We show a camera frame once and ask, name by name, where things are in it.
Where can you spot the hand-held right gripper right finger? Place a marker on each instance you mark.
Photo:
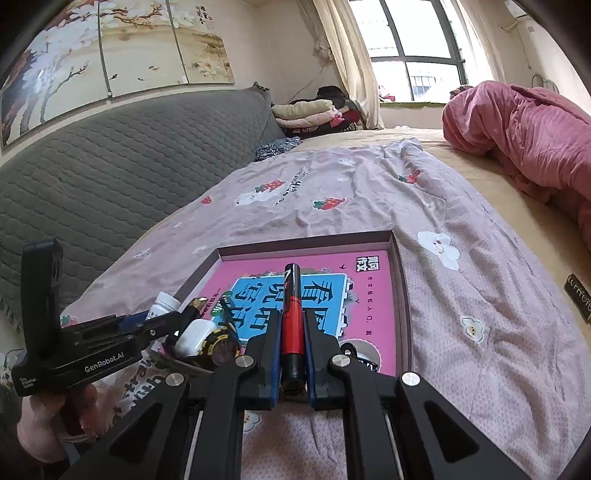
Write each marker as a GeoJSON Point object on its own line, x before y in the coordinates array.
{"type": "Point", "coordinates": [310, 369]}

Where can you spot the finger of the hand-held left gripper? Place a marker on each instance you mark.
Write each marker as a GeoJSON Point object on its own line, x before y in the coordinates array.
{"type": "Point", "coordinates": [136, 316]}
{"type": "Point", "coordinates": [159, 325]}

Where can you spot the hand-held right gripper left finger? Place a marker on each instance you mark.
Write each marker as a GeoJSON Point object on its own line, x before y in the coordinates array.
{"type": "Point", "coordinates": [276, 369]}

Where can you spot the white pill bottle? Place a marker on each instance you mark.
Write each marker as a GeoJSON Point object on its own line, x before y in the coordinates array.
{"type": "Point", "coordinates": [165, 304]}

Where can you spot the white earbuds case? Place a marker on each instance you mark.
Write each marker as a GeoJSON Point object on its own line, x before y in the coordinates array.
{"type": "Point", "coordinates": [194, 337]}

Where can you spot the gold capped glass bottle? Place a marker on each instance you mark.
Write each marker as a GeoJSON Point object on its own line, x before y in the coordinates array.
{"type": "Point", "coordinates": [197, 304]}

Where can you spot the red and black marker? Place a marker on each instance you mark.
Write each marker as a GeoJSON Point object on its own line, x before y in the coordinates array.
{"type": "Point", "coordinates": [292, 323]}

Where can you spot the black and yellow digital watch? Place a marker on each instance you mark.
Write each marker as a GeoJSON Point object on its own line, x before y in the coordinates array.
{"type": "Point", "coordinates": [221, 348]}

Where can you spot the white plastic lid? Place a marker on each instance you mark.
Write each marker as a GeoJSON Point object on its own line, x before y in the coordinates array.
{"type": "Point", "coordinates": [373, 352]}

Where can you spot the shallow grey cardboard box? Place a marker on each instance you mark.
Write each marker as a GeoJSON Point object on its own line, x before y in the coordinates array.
{"type": "Point", "coordinates": [401, 300]}

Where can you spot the person's left hand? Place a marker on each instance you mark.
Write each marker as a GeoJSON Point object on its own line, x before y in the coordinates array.
{"type": "Point", "coordinates": [83, 408]}

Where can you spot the pink book with blue title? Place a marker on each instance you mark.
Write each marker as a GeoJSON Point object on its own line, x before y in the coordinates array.
{"type": "Point", "coordinates": [369, 314]}

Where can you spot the pink strawberry printed blanket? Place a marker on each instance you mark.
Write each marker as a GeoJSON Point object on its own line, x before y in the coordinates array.
{"type": "Point", "coordinates": [461, 369]}

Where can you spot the grey quilted headboard cover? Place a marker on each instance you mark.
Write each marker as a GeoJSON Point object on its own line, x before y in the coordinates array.
{"type": "Point", "coordinates": [115, 161]}

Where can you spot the dark patterned cloth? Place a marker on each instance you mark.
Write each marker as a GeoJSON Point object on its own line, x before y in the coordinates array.
{"type": "Point", "coordinates": [277, 148]}

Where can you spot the red patterned garment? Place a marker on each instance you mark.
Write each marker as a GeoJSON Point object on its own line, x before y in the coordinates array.
{"type": "Point", "coordinates": [348, 121]}

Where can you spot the beige bed sheet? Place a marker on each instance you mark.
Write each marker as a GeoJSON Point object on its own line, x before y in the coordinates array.
{"type": "Point", "coordinates": [485, 184]}

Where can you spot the cream folded cloth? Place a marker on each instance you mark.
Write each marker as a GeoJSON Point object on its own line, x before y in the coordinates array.
{"type": "Point", "coordinates": [302, 110]}

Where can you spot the black garment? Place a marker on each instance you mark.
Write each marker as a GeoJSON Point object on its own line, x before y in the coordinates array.
{"type": "Point", "coordinates": [330, 94]}

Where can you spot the cream curtain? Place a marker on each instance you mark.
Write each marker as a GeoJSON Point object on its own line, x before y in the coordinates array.
{"type": "Point", "coordinates": [353, 55]}
{"type": "Point", "coordinates": [482, 41]}

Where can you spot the pink quilt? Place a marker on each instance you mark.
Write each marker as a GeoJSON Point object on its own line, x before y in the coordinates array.
{"type": "Point", "coordinates": [531, 129]}

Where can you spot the window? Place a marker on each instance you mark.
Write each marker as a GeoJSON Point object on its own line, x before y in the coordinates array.
{"type": "Point", "coordinates": [425, 41]}

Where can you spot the floral wall painting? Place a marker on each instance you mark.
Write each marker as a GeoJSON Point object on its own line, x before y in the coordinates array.
{"type": "Point", "coordinates": [115, 50]}

